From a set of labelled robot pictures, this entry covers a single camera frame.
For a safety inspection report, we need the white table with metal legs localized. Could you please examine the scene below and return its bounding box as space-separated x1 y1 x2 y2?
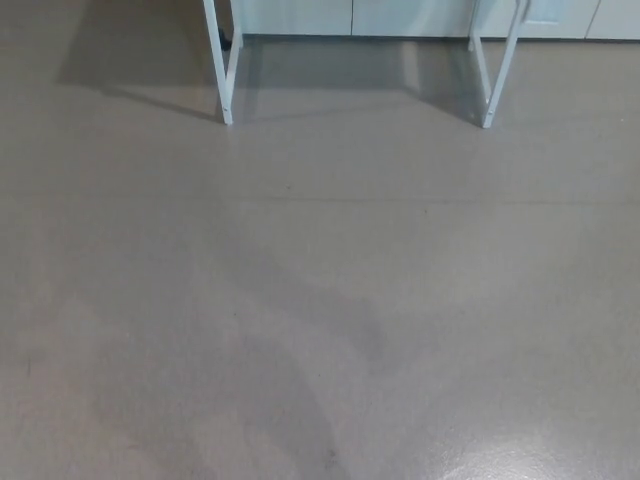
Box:
201 0 532 130

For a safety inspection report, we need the white cabinet with doors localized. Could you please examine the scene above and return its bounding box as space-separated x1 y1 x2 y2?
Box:
233 0 640 42

